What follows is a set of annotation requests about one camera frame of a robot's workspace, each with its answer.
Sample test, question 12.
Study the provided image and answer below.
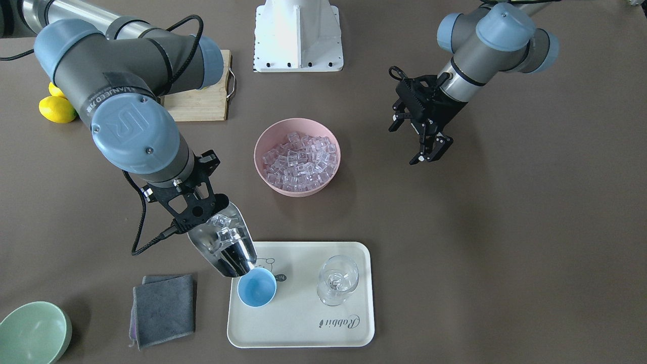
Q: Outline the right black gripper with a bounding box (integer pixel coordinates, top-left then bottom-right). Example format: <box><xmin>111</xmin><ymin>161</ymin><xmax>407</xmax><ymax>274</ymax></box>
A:
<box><xmin>143</xmin><ymin>150</ymin><xmax>229</xmax><ymax>234</ymax></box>

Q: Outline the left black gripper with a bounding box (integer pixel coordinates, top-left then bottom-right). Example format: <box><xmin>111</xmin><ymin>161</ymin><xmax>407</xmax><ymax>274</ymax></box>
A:
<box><xmin>389</xmin><ymin>75</ymin><xmax>467</xmax><ymax>165</ymax></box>

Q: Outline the silver metal ice scoop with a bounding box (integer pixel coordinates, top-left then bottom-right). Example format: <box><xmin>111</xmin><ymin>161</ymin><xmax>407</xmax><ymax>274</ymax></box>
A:
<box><xmin>188</xmin><ymin>202</ymin><xmax>257</xmax><ymax>278</ymax></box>

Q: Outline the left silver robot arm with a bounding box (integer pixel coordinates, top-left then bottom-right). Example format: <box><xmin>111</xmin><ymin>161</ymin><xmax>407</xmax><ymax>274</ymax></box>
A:
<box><xmin>389</xmin><ymin>1</ymin><xmax>560</xmax><ymax>164</ymax></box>

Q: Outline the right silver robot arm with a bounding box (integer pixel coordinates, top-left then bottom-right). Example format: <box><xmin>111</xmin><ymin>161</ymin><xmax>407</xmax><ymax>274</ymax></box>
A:
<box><xmin>2</xmin><ymin>1</ymin><xmax>229</xmax><ymax>237</ymax></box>

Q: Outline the light blue cup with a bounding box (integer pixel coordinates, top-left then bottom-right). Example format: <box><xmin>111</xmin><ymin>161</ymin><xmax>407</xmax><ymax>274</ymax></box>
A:
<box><xmin>237</xmin><ymin>267</ymin><xmax>278</xmax><ymax>308</ymax></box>

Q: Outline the pink bowl of ice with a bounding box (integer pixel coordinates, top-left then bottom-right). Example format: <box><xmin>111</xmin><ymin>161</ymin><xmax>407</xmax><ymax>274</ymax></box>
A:
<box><xmin>254</xmin><ymin>118</ymin><xmax>342</xmax><ymax>197</ymax></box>

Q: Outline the wooden cutting board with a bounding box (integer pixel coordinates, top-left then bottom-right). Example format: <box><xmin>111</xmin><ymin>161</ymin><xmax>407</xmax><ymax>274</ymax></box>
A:
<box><xmin>160</xmin><ymin>49</ymin><xmax>237</xmax><ymax>123</ymax></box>

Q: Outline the grey folded cloth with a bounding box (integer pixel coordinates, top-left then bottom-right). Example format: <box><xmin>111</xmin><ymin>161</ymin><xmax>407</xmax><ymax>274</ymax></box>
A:
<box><xmin>129</xmin><ymin>274</ymin><xmax>196</xmax><ymax>350</ymax></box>

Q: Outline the cream serving tray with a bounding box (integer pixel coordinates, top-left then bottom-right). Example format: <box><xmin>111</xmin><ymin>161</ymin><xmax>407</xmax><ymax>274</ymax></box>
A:
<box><xmin>227</xmin><ymin>241</ymin><xmax>375</xmax><ymax>348</ymax></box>

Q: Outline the clear wine glass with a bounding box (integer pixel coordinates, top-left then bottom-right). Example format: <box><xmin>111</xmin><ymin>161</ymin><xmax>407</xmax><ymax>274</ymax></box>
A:
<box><xmin>317</xmin><ymin>254</ymin><xmax>360</xmax><ymax>306</ymax></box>

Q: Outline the yellow lemon front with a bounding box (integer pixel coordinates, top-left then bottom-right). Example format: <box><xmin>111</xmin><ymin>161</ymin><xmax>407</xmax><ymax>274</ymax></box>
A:
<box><xmin>38</xmin><ymin>96</ymin><xmax>78</xmax><ymax>124</ymax></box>

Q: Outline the yellow lemon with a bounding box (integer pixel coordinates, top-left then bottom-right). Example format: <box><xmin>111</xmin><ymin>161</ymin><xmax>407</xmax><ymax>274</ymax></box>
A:
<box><xmin>38</xmin><ymin>96</ymin><xmax>78</xmax><ymax>124</ymax></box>
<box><xmin>48</xmin><ymin>82</ymin><xmax>67</xmax><ymax>99</ymax></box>

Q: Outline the yellow lemon back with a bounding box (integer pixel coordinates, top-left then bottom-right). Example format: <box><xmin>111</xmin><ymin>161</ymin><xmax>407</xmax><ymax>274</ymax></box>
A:
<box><xmin>48</xmin><ymin>82</ymin><xmax>67</xmax><ymax>99</ymax></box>

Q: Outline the green ceramic bowl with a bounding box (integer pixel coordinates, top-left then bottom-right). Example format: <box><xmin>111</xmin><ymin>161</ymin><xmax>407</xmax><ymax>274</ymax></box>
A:
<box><xmin>1</xmin><ymin>301</ymin><xmax>72</xmax><ymax>363</ymax></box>

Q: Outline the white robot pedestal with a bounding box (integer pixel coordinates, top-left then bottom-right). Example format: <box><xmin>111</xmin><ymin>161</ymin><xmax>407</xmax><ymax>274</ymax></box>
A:
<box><xmin>253</xmin><ymin>1</ymin><xmax>344</xmax><ymax>72</ymax></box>

